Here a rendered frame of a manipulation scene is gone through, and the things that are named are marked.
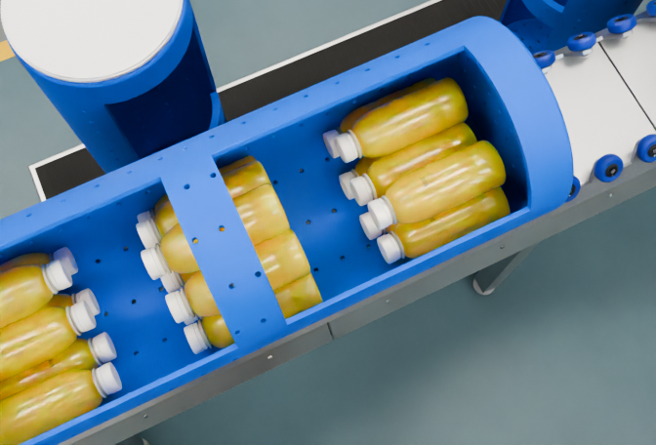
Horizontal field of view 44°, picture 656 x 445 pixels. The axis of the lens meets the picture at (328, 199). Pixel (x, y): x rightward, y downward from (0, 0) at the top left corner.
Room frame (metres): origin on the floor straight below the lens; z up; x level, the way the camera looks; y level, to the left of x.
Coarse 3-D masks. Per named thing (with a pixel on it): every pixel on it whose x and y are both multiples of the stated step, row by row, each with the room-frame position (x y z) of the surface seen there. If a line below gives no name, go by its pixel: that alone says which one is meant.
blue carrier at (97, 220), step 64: (384, 64) 0.48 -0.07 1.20; (448, 64) 0.56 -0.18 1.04; (512, 64) 0.46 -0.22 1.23; (256, 128) 0.39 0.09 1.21; (320, 128) 0.46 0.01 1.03; (512, 128) 0.38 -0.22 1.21; (64, 192) 0.32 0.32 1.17; (128, 192) 0.30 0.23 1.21; (192, 192) 0.30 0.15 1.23; (320, 192) 0.39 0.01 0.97; (512, 192) 0.38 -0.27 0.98; (0, 256) 0.27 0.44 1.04; (128, 256) 0.29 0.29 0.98; (256, 256) 0.23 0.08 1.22; (320, 256) 0.29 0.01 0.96; (448, 256) 0.25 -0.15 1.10; (128, 320) 0.20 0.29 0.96; (256, 320) 0.16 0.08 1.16; (128, 384) 0.10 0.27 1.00
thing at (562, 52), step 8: (640, 16) 0.71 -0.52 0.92; (648, 16) 0.70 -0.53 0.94; (600, 32) 0.68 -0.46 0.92; (608, 32) 0.67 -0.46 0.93; (624, 32) 0.66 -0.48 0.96; (632, 32) 0.66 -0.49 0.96; (560, 48) 0.66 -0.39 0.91; (592, 48) 0.63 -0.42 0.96; (560, 56) 0.63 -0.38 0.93; (568, 56) 0.63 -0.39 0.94; (576, 56) 0.62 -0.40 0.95; (584, 56) 0.62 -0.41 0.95; (544, 72) 0.59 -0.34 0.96
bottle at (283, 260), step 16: (272, 240) 0.27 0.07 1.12; (288, 240) 0.27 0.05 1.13; (272, 256) 0.25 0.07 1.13; (288, 256) 0.25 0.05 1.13; (304, 256) 0.25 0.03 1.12; (272, 272) 0.23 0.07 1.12; (288, 272) 0.23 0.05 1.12; (304, 272) 0.23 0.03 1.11; (192, 288) 0.21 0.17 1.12; (208, 288) 0.21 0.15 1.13; (272, 288) 0.21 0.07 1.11; (192, 304) 0.19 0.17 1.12; (208, 304) 0.19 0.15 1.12
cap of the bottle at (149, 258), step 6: (144, 252) 0.25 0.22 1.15; (150, 252) 0.25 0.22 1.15; (144, 258) 0.24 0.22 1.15; (150, 258) 0.24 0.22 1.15; (156, 258) 0.24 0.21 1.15; (144, 264) 0.23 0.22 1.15; (150, 264) 0.23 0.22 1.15; (156, 264) 0.23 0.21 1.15; (150, 270) 0.22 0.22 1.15; (156, 270) 0.23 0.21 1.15; (162, 270) 0.23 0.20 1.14; (150, 276) 0.22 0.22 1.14; (156, 276) 0.22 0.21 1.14
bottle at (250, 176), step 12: (240, 168) 0.37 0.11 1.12; (252, 168) 0.37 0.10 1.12; (264, 168) 0.37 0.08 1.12; (228, 180) 0.35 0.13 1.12; (240, 180) 0.35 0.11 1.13; (252, 180) 0.35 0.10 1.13; (264, 180) 0.35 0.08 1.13; (240, 192) 0.33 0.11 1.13; (168, 204) 0.32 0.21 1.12; (156, 216) 0.31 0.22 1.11; (168, 216) 0.30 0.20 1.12; (156, 228) 0.29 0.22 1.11; (168, 228) 0.29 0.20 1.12
